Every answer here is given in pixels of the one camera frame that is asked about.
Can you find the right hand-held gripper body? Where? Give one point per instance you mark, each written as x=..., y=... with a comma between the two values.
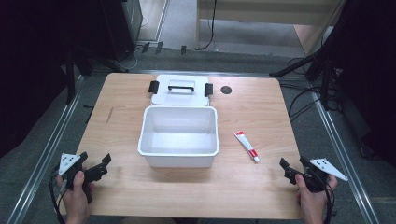
x=319, y=174

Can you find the person's left hand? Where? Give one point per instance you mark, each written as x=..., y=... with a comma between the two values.
x=76, y=199

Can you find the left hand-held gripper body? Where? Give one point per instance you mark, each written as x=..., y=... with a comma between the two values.
x=72, y=169

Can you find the person's right hand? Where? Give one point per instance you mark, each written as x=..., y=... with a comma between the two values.
x=311, y=202

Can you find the black tripod stand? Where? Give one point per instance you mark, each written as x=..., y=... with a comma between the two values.
x=71, y=74

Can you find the dark cabinet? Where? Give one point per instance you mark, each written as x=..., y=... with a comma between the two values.
x=124, y=28

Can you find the light wooden furniture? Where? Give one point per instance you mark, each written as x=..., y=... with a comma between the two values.
x=267, y=12

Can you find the black round table grommet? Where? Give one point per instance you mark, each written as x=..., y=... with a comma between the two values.
x=226, y=90

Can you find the black metal stand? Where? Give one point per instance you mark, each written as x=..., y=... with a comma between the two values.
x=323, y=62

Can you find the aluminium floor rail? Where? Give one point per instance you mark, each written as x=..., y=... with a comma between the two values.
x=342, y=155
x=43, y=155

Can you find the white plastic storage box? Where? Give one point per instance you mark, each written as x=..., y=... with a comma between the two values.
x=179, y=137

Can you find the white and red ointment tube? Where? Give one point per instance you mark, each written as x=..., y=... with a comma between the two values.
x=247, y=146

